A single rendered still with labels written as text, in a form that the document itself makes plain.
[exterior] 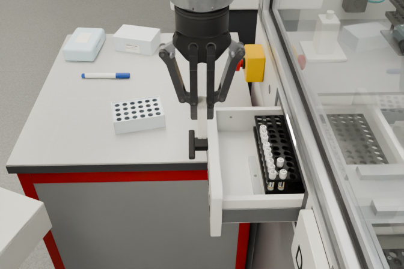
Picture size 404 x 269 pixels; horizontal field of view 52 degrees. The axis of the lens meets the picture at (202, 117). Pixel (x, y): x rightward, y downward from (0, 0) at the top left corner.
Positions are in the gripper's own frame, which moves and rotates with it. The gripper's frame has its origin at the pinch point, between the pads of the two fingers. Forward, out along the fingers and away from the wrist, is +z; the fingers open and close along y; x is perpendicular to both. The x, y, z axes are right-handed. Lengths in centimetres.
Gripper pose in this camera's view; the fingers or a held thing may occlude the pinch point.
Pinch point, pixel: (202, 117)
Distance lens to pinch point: 69.3
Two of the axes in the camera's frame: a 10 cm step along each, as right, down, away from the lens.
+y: 10.0, -0.2, 0.2
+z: 0.0, 7.8, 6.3
